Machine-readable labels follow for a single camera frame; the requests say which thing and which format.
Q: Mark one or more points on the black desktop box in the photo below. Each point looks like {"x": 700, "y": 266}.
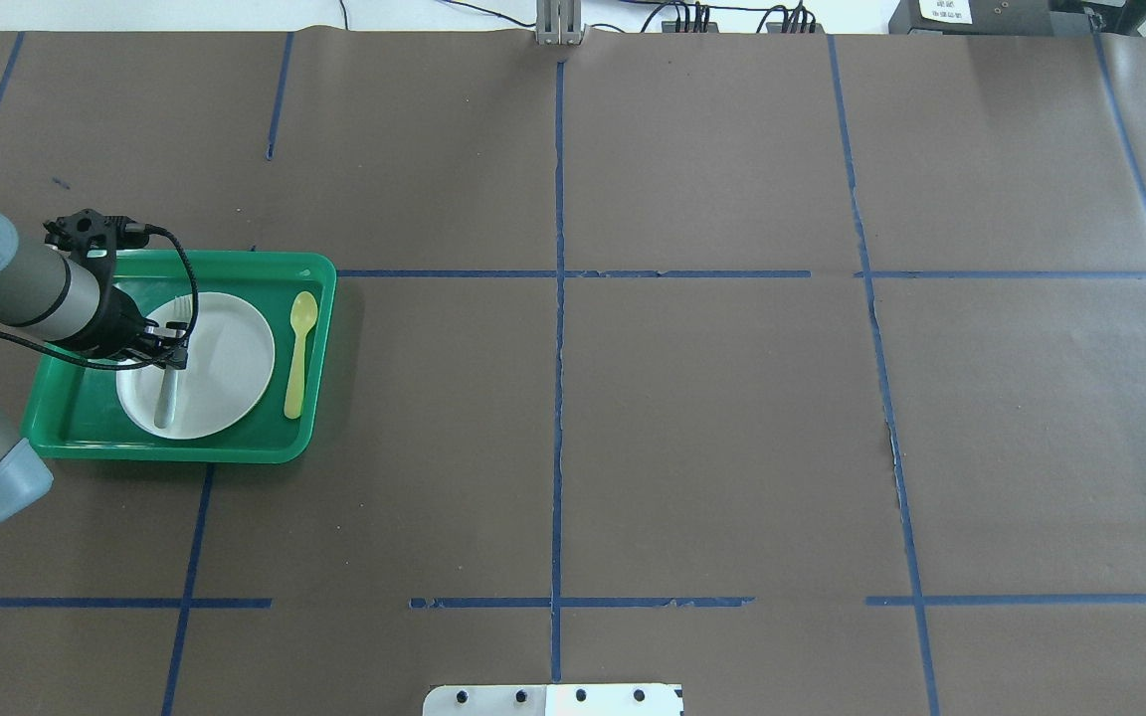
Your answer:
{"x": 971, "y": 18}

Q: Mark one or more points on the orange black usb hub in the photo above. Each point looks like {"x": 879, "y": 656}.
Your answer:
{"x": 689, "y": 19}
{"x": 796, "y": 19}

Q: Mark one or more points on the aluminium frame post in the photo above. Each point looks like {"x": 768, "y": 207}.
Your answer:
{"x": 559, "y": 23}

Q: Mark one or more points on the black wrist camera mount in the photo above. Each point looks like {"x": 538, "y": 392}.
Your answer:
{"x": 88, "y": 230}

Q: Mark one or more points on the far orange black usb hub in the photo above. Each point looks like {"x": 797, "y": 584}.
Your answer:
{"x": 689, "y": 19}

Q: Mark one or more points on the yellow plastic spoon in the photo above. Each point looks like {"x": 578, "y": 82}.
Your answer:
{"x": 303, "y": 315}

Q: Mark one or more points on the pale translucent plastic fork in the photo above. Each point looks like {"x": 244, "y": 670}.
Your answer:
{"x": 165, "y": 408}

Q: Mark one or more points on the white round plate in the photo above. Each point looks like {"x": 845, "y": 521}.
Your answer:
{"x": 231, "y": 360}

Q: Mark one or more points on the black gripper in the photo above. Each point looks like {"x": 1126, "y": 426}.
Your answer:
{"x": 117, "y": 323}

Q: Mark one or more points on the green plastic tray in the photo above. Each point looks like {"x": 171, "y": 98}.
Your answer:
{"x": 75, "y": 413}

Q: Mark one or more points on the near orange black usb hub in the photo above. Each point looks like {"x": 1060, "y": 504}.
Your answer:
{"x": 796, "y": 19}

